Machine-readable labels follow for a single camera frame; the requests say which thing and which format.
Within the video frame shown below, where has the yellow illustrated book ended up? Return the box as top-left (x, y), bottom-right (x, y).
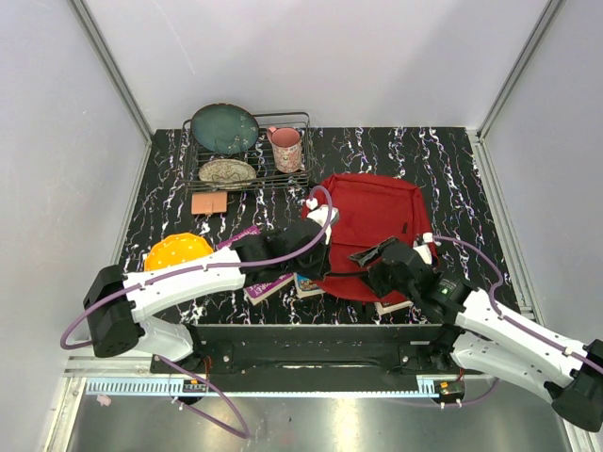
top-left (375, 295), bottom-right (413, 315)

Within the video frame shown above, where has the red student backpack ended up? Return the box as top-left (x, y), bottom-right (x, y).
top-left (317, 173), bottom-right (432, 304)

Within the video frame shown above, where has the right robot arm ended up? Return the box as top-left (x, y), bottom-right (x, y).
top-left (350, 238), bottom-right (602, 432)

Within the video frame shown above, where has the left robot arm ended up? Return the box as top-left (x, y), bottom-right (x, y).
top-left (83, 217), bottom-right (331, 373)

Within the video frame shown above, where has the blue cartoon book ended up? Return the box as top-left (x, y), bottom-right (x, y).
top-left (294, 274), bottom-right (324, 299)

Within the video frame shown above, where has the purple treehouse book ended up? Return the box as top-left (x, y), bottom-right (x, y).
top-left (216, 225), bottom-right (294, 305)

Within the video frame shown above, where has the pink leather wallet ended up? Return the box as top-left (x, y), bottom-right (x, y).
top-left (191, 191), bottom-right (228, 215)

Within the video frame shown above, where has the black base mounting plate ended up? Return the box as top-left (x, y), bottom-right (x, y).
top-left (178, 324), bottom-right (459, 375)

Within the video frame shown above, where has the pink patterned mug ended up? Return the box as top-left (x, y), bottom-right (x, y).
top-left (267, 126), bottom-right (302, 173)

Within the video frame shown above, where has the beige patterned plate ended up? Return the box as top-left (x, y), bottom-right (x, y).
top-left (198, 158), bottom-right (256, 187)

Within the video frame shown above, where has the orange yellow plate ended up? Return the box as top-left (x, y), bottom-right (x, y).
top-left (143, 233), bottom-right (214, 271)

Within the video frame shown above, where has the teal round plate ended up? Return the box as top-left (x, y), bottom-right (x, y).
top-left (190, 104), bottom-right (259, 155)

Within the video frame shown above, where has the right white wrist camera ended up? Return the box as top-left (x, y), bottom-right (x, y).
top-left (413, 233), bottom-right (434, 266)

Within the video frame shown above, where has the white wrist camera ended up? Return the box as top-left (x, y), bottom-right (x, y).
top-left (305, 198), bottom-right (340, 245)
top-left (413, 233), bottom-right (434, 266)

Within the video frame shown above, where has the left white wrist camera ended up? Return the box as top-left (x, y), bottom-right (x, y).
top-left (305, 198), bottom-right (340, 245)

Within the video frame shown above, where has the dark wire dish rack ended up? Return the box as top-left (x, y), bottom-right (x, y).
top-left (176, 111), bottom-right (315, 193)

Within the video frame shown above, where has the aluminium frame rail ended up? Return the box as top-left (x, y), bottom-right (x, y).
top-left (63, 341), bottom-right (579, 396)

